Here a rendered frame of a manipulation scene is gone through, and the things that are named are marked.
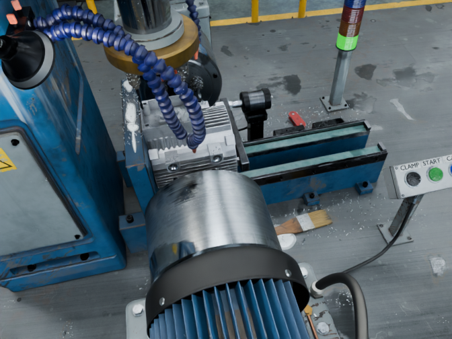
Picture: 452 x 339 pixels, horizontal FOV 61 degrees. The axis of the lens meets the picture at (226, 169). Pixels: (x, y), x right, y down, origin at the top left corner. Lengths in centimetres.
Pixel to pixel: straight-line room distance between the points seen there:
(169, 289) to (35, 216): 50
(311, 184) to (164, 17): 61
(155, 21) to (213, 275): 48
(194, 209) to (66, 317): 50
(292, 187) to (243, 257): 71
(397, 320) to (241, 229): 50
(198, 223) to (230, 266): 28
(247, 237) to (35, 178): 39
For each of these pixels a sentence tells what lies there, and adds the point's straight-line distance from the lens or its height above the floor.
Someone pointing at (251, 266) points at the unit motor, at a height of 136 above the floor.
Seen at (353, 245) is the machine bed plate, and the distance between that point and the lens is 107.
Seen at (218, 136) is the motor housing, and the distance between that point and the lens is 89.
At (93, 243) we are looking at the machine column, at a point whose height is 95.
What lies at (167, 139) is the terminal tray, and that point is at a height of 111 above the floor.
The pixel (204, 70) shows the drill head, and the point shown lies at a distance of 109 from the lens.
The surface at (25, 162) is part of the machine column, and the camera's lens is 73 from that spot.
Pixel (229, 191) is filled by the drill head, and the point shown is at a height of 116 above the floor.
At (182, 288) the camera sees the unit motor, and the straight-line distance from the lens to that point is 38.
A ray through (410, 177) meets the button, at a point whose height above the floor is 107.
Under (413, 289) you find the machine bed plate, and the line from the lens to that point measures 106.
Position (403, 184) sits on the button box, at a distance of 88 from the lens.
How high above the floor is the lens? 170
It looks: 49 degrees down
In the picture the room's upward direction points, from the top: 5 degrees counter-clockwise
